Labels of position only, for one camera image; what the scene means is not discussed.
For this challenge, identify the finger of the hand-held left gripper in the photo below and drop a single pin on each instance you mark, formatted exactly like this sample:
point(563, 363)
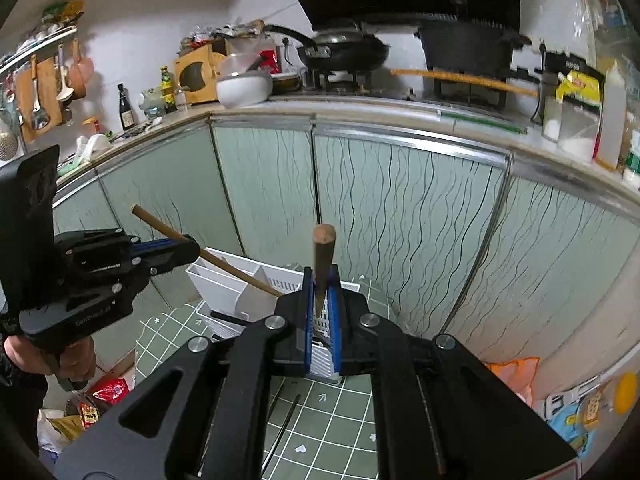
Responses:
point(165, 262)
point(150, 246)

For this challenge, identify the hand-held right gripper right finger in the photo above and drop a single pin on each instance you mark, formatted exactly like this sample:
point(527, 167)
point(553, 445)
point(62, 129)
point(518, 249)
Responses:
point(337, 340)

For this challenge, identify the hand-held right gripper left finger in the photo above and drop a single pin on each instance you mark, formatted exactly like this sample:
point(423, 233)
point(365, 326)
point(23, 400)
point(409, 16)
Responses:
point(309, 340)

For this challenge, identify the wooden chopstick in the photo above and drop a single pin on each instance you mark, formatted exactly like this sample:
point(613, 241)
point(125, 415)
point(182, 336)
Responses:
point(324, 250)
point(225, 263)

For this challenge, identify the white plastic chopstick holder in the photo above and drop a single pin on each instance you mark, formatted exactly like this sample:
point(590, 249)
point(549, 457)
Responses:
point(230, 285)

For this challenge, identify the person's left hand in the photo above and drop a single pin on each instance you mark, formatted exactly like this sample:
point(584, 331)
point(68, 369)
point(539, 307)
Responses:
point(80, 360)

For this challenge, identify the row of black chopsticks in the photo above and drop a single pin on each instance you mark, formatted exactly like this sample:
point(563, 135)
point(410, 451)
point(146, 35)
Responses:
point(287, 420)

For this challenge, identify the green checked tablecloth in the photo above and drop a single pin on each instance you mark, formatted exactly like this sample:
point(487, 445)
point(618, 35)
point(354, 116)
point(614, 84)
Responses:
point(340, 425)

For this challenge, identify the hanging metal ladle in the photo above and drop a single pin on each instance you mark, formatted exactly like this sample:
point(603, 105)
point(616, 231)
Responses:
point(40, 117)

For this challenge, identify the dark sauce bottle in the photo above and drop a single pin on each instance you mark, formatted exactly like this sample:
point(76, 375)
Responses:
point(126, 115)

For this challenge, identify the hanging wooden cutting board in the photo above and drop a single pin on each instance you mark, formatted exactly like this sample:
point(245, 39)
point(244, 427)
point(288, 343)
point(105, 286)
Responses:
point(45, 105)

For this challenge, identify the pale green teapot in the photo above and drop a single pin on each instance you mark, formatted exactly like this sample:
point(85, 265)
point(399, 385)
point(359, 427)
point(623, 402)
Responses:
point(151, 102)

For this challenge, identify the green kitchen counter cabinet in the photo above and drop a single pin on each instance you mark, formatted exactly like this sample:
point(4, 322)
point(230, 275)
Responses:
point(400, 210)

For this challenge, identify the red snack packet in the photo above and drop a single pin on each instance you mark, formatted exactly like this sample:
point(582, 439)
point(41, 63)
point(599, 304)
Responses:
point(102, 400)

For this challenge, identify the hanging white spoon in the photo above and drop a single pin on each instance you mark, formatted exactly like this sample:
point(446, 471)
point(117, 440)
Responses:
point(64, 90)

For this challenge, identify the green and yellow bottle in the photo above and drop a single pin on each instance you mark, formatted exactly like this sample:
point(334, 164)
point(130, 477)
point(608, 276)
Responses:
point(167, 90)

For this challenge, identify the hanging pink pan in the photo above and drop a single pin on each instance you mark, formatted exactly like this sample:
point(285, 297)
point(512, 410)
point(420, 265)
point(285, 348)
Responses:
point(80, 77)

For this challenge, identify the yellow wooden box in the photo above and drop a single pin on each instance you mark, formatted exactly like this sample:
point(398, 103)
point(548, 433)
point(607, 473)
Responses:
point(195, 75)

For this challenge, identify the orange plastic bag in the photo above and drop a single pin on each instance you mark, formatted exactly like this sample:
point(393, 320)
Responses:
point(515, 377)

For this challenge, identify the white pot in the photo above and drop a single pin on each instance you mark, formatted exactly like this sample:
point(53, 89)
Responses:
point(245, 90)

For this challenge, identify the translucent plastic bowl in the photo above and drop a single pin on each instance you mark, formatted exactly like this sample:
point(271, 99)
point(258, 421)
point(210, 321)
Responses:
point(237, 64)

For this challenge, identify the pile of plastic bags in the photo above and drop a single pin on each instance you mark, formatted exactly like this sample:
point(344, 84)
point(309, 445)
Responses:
point(220, 37)

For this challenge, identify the blue plastic container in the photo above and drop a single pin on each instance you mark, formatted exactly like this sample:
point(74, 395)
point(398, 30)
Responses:
point(570, 430)

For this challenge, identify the gas stove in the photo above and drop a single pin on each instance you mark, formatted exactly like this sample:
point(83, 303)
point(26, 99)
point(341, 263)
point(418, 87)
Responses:
point(345, 82)

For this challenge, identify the green stick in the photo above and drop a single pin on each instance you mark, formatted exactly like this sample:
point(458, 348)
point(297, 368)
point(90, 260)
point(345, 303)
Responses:
point(480, 122)

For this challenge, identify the black wok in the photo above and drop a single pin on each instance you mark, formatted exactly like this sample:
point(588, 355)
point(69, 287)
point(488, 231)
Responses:
point(345, 52)

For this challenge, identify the round wooden board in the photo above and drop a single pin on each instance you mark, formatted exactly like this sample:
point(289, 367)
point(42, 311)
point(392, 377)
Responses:
point(460, 80)

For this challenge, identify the yellow-lidded clear jar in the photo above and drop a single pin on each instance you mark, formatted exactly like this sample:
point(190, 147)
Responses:
point(625, 392)

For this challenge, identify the black cooking pot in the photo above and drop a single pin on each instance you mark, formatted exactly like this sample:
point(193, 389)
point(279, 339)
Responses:
point(465, 52)

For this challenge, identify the green-labelled bottle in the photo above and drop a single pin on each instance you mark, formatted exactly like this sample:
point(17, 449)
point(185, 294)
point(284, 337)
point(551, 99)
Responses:
point(632, 160)

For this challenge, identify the yellow packet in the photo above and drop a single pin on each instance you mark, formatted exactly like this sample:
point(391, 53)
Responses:
point(582, 87)

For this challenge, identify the white squeeze bottle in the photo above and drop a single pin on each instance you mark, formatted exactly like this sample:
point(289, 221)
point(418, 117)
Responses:
point(612, 120)

